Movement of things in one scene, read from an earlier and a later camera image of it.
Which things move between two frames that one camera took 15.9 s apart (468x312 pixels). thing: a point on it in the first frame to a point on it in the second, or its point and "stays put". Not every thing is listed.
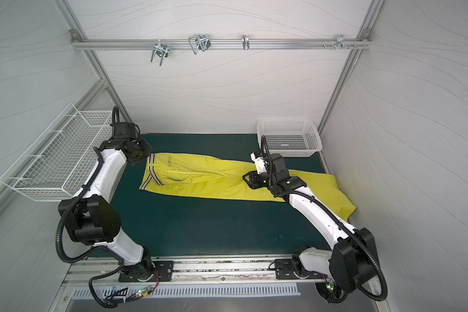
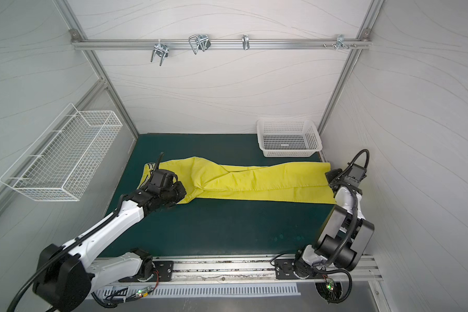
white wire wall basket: x=58 y=164 stays put
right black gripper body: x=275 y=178 to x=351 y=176
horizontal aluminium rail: x=223 y=43 stays put
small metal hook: x=245 y=41 stays put
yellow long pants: x=201 y=176 stays put
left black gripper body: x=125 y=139 to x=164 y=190
